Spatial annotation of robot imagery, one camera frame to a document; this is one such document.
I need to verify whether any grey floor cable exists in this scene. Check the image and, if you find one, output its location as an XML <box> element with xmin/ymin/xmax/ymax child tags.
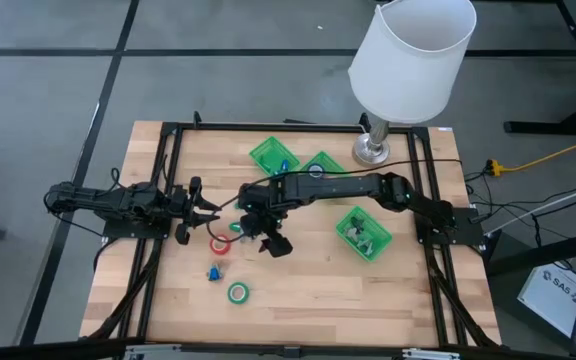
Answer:
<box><xmin>487</xmin><ymin>177</ymin><xmax>576</xmax><ymax>236</ymax></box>

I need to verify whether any yellow extension cable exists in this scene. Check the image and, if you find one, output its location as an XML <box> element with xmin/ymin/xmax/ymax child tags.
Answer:
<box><xmin>485</xmin><ymin>129</ymin><xmax>576</xmax><ymax>177</ymax></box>

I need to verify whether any black floor beam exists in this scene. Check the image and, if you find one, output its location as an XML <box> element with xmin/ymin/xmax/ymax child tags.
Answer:
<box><xmin>485</xmin><ymin>232</ymin><xmax>576</xmax><ymax>279</ymax></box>

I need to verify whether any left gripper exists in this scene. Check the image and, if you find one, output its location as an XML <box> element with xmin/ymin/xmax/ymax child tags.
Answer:
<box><xmin>169</xmin><ymin>175</ymin><xmax>223</xmax><ymax>247</ymax></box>

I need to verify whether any red tape roll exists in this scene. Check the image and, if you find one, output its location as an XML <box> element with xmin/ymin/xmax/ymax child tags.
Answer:
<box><xmin>209</xmin><ymin>233</ymin><xmax>232</xmax><ymax>256</ymax></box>

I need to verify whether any black camera mount rail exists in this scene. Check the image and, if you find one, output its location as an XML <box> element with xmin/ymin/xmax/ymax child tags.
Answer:
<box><xmin>0</xmin><ymin>337</ymin><xmax>576</xmax><ymax>360</ymax></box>

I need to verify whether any black desk leg frame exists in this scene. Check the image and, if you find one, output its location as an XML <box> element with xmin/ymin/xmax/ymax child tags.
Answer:
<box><xmin>503</xmin><ymin>0</ymin><xmax>576</xmax><ymax>137</ymax></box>

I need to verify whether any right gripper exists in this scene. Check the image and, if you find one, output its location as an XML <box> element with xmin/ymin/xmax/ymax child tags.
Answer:
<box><xmin>241</xmin><ymin>213</ymin><xmax>295</xmax><ymax>260</ymax></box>

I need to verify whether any white shade silver table lamp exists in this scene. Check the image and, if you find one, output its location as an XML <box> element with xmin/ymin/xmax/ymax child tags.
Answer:
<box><xmin>347</xmin><ymin>0</ymin><xmax>478</xmax><ymax>169</ymax></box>

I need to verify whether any green plastic basket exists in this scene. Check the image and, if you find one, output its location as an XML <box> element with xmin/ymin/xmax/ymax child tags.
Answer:
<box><xmin>249</xmin><ymin>135</ymin><xmax>303</xmax><ymax>182</ymax></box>
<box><xmin>335</xmin><ymin>205</ymin><xmax>394</xmax><ymax>263</ymax></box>
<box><xmin>299</xmin><ymin>150</ymin><xmax>348</xmax><ymax>177</ymax></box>

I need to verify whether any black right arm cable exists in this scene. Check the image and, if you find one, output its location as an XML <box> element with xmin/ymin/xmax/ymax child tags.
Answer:
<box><xmin>206</xmin><ymin>158</ymin><xmax>463</xmax><ymax>245</ymax></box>

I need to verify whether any white printed cardboard box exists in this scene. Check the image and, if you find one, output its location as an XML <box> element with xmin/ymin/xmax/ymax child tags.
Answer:
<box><xmin>516</xmin><ymin>262</ymin><xmax>576</xmax><ymax>339</ymax></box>

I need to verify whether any green tape roll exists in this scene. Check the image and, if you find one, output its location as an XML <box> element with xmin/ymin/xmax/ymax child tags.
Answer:
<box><xmin>226</xmin><ymin>281</ymin><xmax>251</xmax><ymax>305</ymax></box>

